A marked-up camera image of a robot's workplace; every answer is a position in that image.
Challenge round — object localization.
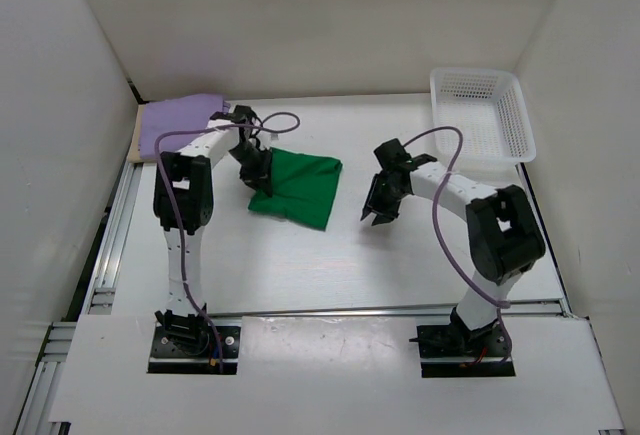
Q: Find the aluminium frame rail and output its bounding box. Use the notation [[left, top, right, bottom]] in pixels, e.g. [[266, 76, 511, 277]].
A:
[[13, 162, 143, 434]]

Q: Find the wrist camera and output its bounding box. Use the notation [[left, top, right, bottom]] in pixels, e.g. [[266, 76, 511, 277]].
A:
[[373, 138, 437, 173], [208, 105, 262, 140]]

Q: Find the white plastic basket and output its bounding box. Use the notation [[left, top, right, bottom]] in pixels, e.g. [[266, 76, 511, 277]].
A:
[[430, 67, 537, 172]]

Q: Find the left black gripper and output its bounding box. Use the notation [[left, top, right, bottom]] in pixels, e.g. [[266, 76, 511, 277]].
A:
[[228, 143, 273, 196]]

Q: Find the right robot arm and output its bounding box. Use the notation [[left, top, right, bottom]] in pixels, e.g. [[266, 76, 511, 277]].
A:
[[362, 162, 546, 355]]

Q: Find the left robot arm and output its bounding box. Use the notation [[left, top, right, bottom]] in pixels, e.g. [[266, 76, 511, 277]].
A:
[[153, 121, 273, 355]]

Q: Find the purple t shirt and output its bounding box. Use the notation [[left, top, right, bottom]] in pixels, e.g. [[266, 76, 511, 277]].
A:
[[138, 94, 230, 162]]

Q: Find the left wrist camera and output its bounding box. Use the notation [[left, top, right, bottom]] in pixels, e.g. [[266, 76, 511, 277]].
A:
[[208, 105, 262, 140]]

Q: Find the beige t shirt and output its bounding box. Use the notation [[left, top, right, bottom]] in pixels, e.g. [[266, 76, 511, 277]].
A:
[[126, 105, 153, 164]]

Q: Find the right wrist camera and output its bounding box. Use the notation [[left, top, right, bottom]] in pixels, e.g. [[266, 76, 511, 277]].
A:
[[373, 138, 437, 173]]

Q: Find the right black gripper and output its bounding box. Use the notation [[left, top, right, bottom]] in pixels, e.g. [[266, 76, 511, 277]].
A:
[[361, 173, 407, 226]]

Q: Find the green t shirt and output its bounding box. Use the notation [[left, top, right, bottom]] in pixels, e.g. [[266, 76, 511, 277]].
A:
[[248, 148, 343, 231]]

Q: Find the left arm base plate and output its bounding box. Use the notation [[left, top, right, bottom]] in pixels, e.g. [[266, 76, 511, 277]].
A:
[[147, 325, 241, 375]]

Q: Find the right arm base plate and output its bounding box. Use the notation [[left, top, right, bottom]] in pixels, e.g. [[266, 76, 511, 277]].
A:
[[409, 324, 516, 379]]

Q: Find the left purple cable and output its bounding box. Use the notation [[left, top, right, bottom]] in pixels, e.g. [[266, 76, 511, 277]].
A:
[[153, 111, 301, 371]]

